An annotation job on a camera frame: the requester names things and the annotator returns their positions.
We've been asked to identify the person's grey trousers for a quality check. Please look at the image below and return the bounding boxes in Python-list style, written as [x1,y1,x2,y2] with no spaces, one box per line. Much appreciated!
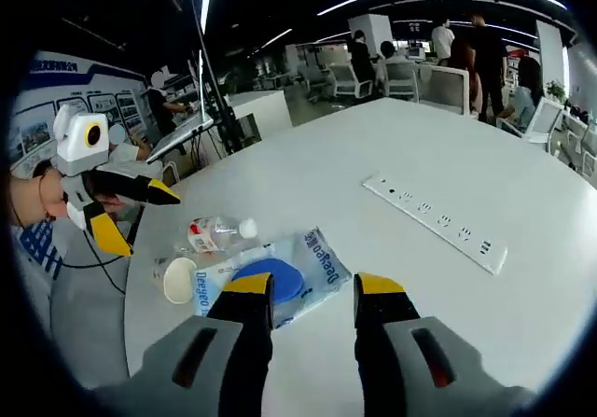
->
[46,228,132,377]

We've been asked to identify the wall poster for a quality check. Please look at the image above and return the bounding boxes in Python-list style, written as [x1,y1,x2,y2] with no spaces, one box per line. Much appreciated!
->
[8,50,146,178]

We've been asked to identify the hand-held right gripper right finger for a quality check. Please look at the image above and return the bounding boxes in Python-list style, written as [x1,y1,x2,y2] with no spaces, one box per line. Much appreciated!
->
[353,271,537,417]

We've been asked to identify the screen on tripod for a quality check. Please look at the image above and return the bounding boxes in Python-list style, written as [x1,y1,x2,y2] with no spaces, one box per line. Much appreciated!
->
[145,0,244,164]

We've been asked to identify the clear plastic water bottle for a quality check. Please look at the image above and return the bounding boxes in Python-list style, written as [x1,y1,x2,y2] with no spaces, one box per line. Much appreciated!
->
[187,215,259,255]

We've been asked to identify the white paper cup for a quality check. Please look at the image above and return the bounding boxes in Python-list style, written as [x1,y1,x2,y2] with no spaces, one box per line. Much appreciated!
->
[152,256,198,306]

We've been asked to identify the white counter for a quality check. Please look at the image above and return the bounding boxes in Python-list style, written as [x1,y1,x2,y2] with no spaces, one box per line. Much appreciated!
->
[228,90,294,144]

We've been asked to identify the green potted plant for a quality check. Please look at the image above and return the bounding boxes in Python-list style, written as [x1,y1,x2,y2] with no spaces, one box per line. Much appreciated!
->
[545,79,568,104]

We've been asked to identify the large packet with blue disc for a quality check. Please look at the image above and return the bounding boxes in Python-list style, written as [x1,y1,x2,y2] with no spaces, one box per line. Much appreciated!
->
[192,226,354,330]

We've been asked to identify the white office chair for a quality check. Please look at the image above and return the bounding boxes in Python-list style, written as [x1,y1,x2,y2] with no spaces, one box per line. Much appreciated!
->
[419,66,471,116]
[327,62,375,104]
[383,62,422,102]

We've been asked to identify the white power strip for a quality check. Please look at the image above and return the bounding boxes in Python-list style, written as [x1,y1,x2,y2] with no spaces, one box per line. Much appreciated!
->
[362,171,509,276]

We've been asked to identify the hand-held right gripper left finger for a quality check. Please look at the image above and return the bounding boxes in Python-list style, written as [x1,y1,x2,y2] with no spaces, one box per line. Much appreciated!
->
[92,271,276,417]

